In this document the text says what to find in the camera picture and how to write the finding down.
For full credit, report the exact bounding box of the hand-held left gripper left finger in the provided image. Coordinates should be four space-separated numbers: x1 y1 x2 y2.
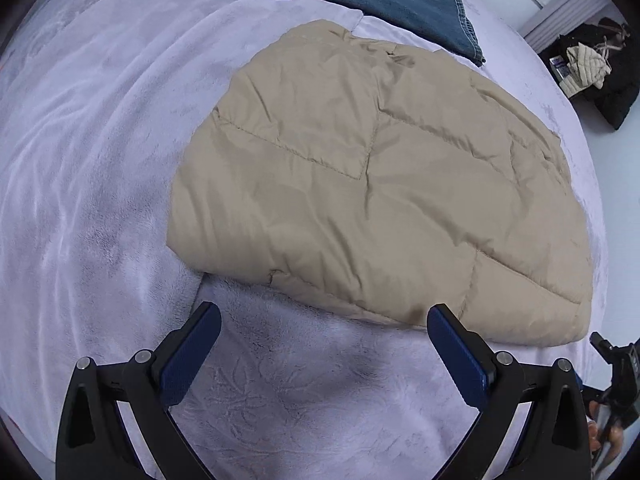
55 301 222 480

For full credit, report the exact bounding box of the blue white box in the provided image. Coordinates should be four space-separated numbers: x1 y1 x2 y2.
547 55 572 81

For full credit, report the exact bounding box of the white radiator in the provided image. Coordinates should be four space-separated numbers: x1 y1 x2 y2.
520 0 617 54

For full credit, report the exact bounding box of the lilac fleece blanket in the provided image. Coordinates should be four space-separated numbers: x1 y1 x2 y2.
0 0 608 480

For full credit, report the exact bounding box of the cream quilted jacket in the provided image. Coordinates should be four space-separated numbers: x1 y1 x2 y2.
559 42 612 99

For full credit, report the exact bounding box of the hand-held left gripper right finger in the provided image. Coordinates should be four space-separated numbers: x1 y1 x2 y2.
426 304 593 480

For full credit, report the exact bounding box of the person's right hand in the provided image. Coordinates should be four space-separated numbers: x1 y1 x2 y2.
585 400 626 476

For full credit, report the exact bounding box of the pile of dark clothes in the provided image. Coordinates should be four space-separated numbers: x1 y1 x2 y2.
540 17 640 132

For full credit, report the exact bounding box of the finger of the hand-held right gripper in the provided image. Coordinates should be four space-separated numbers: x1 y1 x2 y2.
589 331 615 362

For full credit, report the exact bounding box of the beige puffer jacket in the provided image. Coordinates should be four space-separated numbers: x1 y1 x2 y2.
166 19 593 348

